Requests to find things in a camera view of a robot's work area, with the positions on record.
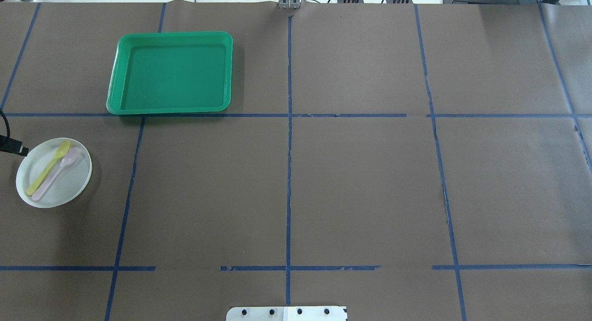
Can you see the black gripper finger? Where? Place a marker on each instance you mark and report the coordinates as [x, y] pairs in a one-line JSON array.
[[9, 145]]

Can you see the white round plate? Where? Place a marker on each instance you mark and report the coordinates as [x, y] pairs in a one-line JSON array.
[[69, 182]]

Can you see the yellow plastic spoon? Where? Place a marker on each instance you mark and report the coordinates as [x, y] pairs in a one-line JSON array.
[[61, 151]]

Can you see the pink plastic spoon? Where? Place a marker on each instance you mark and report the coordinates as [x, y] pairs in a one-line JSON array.
[[70, 158]]

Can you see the green plastic tray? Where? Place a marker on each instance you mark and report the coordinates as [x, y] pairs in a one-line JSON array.
[[171, 73]]

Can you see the brown paper table cover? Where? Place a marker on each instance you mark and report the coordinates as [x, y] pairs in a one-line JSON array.
[[414, 163]]

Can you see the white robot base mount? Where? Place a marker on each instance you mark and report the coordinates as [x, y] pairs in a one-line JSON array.
[[288, 313]]

